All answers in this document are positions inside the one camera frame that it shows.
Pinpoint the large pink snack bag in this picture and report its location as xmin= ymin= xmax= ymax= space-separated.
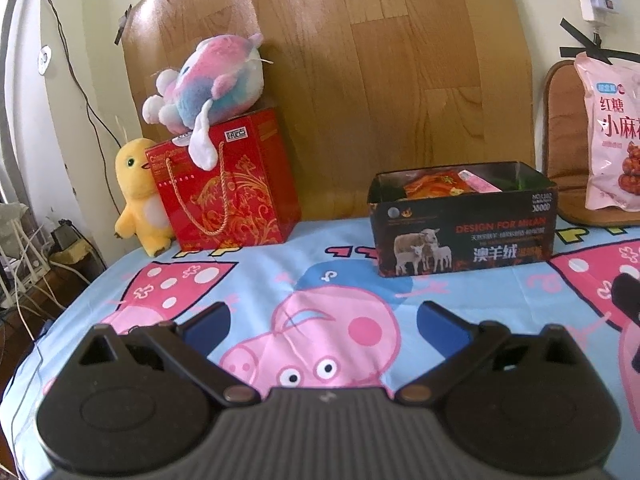
xmin=573 ymin=50 xmax=640 ymax=212

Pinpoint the dark printed cardboard box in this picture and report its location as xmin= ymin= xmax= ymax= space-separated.
xmin=367 ymin=161 xmax=559 ymax=279

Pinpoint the wood pattern board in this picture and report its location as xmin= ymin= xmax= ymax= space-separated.
xmin=121 ymin=0 xmax=536 ymax=222

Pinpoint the white cable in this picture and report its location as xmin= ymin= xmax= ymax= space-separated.
xmin=10 ymin=255 xmax=93 ymax=346

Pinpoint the black tape strip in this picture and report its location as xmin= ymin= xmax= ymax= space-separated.
xmin=559 ymin=17 xmax=602 ymax=47
xmin=558 ymin=45 xmax=640 ymax=61

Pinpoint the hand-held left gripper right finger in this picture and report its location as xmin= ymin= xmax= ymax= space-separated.
xmin=395 ymin=301 xmax=576 ymax=406

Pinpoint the white wire rack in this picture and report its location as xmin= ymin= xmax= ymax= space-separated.
xmin=0 ymin=202 xmax=52 ymax=312

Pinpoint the orange snack packet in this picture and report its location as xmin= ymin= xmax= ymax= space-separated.
xmin=402 ymin=169 xmax=477 ymax=199

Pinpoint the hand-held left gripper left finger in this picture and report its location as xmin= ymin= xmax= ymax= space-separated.
xmin=77 ymin=301 xmax=261 ymax=407

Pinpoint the white plug adapter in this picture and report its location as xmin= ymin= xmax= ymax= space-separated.
xmin=579 ymin=0 xmax=622 ymax=24

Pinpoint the brown wooden chair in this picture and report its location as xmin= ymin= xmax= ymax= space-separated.
xmin=542 ymin=59 xmax=640 ymax=227

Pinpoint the pink and blue plush toy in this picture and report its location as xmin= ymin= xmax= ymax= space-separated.
xmin=142 ymin=32 xmax=266 ymax=171

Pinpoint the cartoon pig printed blanket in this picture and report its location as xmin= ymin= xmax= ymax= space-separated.
xmin=0 ymin=214 xmax=640 ymax=480

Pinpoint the small pink snack packet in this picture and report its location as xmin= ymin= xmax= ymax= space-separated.
xmin=457 ymin=168 xmax=504 ymax=195

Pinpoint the yellow chick plush toy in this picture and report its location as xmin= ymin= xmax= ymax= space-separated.
xmin=113 ymin=137 xmax=177 ymax=259

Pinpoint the black wall cable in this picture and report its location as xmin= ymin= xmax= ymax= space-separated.
xmin=39 ymin=0 xmax=123 ymax=213

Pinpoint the red gift bag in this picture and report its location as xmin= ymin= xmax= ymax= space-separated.
xmin=144 ymin=107 xmax=302 ymax=254

